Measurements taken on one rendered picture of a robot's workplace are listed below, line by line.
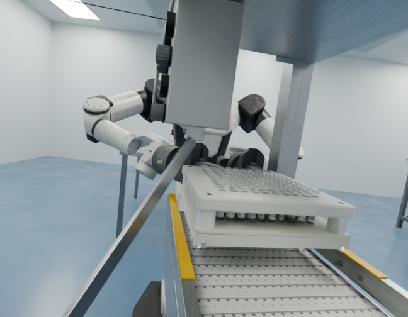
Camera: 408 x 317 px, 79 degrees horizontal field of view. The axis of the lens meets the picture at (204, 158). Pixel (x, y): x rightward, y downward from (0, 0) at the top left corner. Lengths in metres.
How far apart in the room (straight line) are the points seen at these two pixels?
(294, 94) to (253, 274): 0.48
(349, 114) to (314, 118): 0.76
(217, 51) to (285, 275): 0.36
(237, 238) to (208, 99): 0.22
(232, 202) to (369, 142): 6.30
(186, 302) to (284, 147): 0.52
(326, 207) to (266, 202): 0.10
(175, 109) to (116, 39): 5.78
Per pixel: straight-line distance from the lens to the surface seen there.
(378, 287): 0.45
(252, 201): 0.36
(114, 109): 0.92
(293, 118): 0.72
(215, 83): 0.41
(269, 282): 0.41
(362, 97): 6.49
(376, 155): 6.71
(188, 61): 0.41
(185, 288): 0.31
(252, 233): 0.38
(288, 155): 0.72
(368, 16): 0.51
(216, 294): 0.37
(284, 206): 0.38
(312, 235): 0.42
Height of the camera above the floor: 1.10
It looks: 8 degrees down
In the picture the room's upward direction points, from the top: 7 degrees clockwise
